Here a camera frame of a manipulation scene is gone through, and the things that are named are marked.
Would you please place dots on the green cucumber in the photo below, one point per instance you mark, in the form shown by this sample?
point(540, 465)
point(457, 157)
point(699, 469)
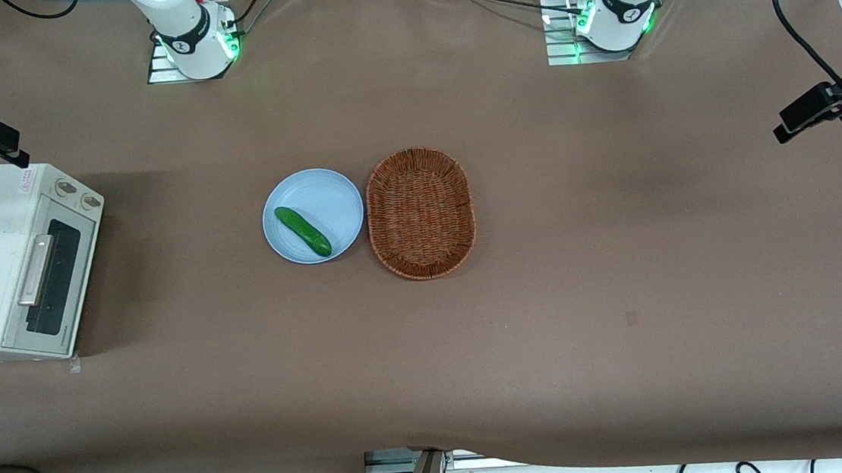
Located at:
point(303, 231)

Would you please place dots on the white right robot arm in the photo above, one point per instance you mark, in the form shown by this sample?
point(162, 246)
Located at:
point(192, 47)

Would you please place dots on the light blue round plate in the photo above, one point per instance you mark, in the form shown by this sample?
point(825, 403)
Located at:
point(318, 196)

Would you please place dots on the brown oval wicker basket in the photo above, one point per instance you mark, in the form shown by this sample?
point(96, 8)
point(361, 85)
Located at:
point(420, 214)

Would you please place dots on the brown table cover sheet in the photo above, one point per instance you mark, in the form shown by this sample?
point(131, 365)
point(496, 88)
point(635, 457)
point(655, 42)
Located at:
point(553, 347)

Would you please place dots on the round beige oven knob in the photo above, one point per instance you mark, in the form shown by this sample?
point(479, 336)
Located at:
point(66, 187)
point(90, 201)

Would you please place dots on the small clear plastic piece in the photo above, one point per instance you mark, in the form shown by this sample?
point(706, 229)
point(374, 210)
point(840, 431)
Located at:
point(74, 365)

